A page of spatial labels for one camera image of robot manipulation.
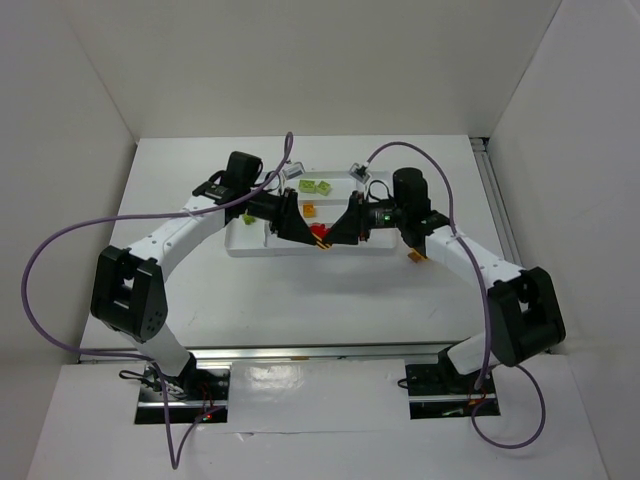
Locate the orange face lego brick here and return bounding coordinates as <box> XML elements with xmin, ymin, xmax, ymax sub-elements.
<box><xmin>302</xmin><ymin>203</ymin><xmax>317</xmax><ymax>219</ymax></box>

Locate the red lego brick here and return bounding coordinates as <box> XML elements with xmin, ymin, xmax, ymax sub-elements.
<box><xmin>310</xmin><ymin>223</ymin><xmax>329</xmax><ymax>241</ymax></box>

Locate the pale green lego end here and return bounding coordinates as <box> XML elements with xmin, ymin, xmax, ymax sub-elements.
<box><xmin>298</xmin><ymin>179</ymin><xmax>316</xmax><ymax>194</ymax></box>

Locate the brown 2x2 lego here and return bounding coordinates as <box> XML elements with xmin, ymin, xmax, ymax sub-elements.
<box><xmin>407</xmin><ymin>250</ymin><xmax>427</xmax><ymax>263</ymax></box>

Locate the yellow striped lego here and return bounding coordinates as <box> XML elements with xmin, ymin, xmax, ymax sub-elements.
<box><xmin>316</xmin><ymin>240</ymin><xmax>332</xmax><ymax>251</ymax></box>

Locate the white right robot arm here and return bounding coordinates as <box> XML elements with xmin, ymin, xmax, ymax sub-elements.
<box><xmin>317</xmin><ymin>167</ymin><xmax>566</xmax><ymax>380</ymax></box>

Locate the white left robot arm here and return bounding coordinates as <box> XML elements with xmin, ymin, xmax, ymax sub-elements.
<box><xmin>90</xmin><ymin>152</ymin><xmax>320</xmax><ymax>390</ymax></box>

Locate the white compartment sorting tray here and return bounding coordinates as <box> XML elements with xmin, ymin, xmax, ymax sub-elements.
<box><xmin>224</xmin><ymin>171</ymin><xmax>398</xmax><ymax>258</ymax></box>

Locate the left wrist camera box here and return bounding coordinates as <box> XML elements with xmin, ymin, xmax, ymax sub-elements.
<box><xmin>281</xmin><ymin>162</ymin><xmax>306</xmax><ymax>180</ymax></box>

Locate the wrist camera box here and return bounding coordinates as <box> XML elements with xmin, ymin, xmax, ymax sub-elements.
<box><xmin>281</xmin><ymin>162</ymin><xmax>306</xmax><ymax>180</ymax></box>
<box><xmin>349</xmin><ymin>163</ymin><xmax>371</xmax><ymax>184</ymax></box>

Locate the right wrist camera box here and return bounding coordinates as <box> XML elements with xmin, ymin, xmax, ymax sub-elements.
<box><xmin>349</xmin><ymin>163</ymin><xmax>371</xmax><ymax>184</ymax></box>

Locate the aluminium side rail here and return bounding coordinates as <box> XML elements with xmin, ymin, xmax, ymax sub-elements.
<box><xmin>469</xmin><ymin>137</ymin><xmax>522</xmax><ymax>265</ymax></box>

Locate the aluminium front rail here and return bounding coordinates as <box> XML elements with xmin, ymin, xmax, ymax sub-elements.
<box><xmin>77</xmin><ymin>337</ymin><xmax>551</xmax><ymax>366</ymax></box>

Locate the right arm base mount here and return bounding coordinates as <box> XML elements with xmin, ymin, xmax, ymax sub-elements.
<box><xmin>396</xmin><ymin>364</ymin><xmax>500</xmax><ymax>420</ymax></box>

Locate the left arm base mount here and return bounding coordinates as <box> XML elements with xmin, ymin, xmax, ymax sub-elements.
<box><xmin>118</xmin><ymin>365</ymin><xmax>231</xmax><ymax>425</ymax></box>

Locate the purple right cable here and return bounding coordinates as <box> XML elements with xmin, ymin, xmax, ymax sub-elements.
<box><xmin>364</xmin><ymin>141</ymin><xmax>546</xmax><ymax>449</ymax></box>

